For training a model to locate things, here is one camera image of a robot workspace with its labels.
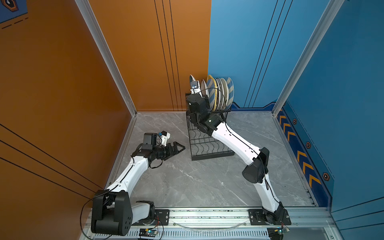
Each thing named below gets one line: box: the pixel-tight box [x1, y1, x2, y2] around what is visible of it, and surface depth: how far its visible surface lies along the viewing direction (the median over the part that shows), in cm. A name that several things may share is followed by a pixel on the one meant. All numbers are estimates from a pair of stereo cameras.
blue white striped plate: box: [226, 77, 235, 110], surface depth 88 cm
